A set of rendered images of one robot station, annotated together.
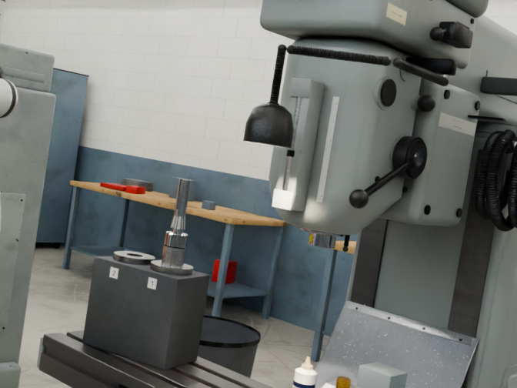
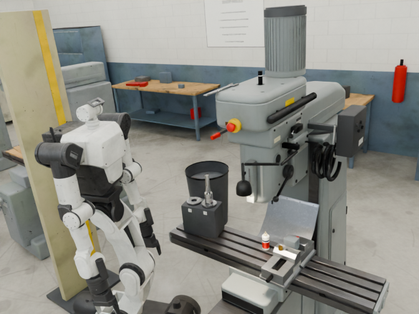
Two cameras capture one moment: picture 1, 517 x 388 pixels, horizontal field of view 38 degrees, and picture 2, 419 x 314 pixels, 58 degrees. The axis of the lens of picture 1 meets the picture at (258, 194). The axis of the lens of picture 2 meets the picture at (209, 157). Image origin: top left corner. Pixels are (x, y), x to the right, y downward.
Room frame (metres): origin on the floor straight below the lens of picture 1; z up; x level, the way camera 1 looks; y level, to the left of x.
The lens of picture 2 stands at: (-0.42, 0.18, 2.24)
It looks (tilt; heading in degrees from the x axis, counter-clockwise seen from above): 22 degrees down; 359
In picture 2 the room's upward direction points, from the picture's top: 5 degrees counter-clockwise
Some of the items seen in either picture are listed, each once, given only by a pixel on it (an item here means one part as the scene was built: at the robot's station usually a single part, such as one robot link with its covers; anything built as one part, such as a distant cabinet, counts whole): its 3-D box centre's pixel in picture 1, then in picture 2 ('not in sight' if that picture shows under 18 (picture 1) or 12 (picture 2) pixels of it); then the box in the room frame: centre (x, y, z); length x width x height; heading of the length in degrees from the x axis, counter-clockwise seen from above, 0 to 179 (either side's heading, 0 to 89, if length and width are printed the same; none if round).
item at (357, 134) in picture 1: (340, 138); (263, 167); (1.29, -0.13, 1.47); 0.21 x 0.19 x 0.32; 50
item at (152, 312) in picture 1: (146, 306); (202, 216); (1.56, 0.20, 1.07); 0.22 x 0.12 x 0.20; 61
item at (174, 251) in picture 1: (174, 251); (208, 198); (1.54, 0.15, 1.19); 0.05 x 0.05 x 0.06
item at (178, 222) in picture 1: (181, 206); (207, 184); (1.54, 0.15, 1.29); 0.03 x 0.03 x 0.11
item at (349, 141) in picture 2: not in sight; (352, 130); (1.30, -0.57, 1.62); 0.20 x 0.09 x 0.21; 140
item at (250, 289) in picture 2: not in sight; (265, 273); (1.29, -0.12, 0.83); 0.50 x 0.35 x 0.12; 140
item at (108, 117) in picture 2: not in sight; (115, 126); (1.46, 0.60, 1.70); 0.12 x 0.09 x 0.14; 69
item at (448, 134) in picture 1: (395, 149); (280, 154); (1.43, -0.25, 1.47); 0.24 x 0.19 x 0.26; 50
